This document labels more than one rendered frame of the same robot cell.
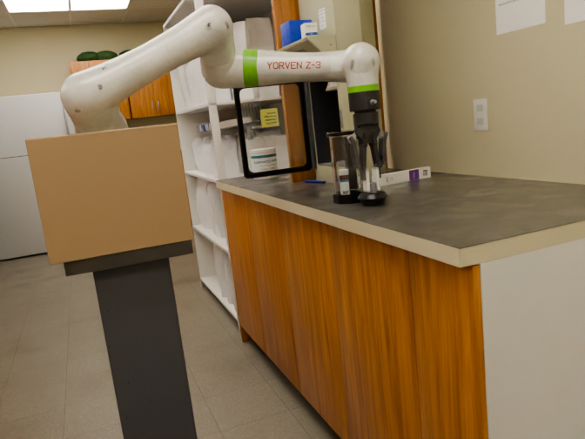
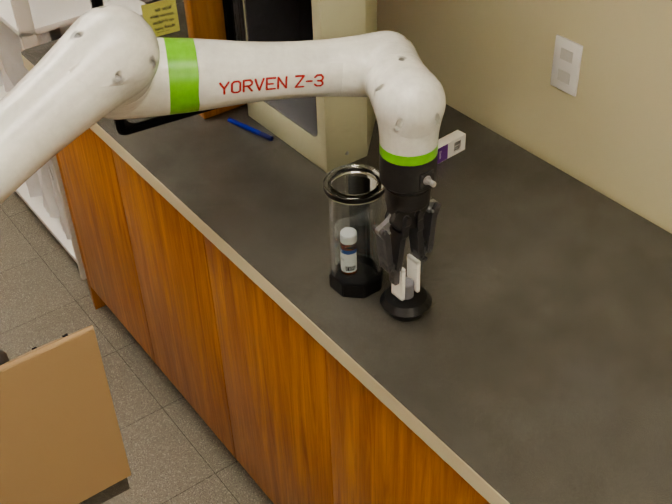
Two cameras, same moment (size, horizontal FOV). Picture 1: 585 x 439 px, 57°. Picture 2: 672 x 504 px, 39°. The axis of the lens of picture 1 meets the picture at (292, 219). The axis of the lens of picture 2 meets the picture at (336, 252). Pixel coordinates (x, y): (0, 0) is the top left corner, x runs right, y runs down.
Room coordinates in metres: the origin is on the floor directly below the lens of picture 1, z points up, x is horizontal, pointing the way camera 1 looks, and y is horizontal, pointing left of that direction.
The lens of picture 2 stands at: (0.43, 0.19, 2.08)
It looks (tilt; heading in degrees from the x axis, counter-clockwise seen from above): 38 degrees down; 345
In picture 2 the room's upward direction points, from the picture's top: 2 degrees counter-clockwise
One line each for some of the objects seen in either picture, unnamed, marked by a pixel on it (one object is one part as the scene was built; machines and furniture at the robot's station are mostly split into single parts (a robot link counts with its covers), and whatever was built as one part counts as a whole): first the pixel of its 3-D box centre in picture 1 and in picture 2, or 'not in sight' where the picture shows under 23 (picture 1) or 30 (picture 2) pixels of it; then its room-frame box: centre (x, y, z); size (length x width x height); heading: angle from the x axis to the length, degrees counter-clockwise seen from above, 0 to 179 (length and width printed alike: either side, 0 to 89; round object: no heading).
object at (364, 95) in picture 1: (365, 102); (409, 167); (1.63, -0.25, 1.25); 0.12 x 0.09 x 0.06; 21
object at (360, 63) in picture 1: (360, 67); (407, 108); (1.64, -0.25, 1.35); 0.13 x 0.11 x 0.14; 178
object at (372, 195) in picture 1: (372, 193); (406, 295); (1.63, -0.25, 0.97); 0.09 x 0.09 x 0.07
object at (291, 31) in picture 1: (296, 33); not in sight; (2.30, -0.10, 1.56); 0.10 x 0.10 x 0.09; 20
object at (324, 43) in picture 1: (305, 55); not in sight; (2.23, -0.13, 1.46); 0.32 x 0.11 x 0.10; 20
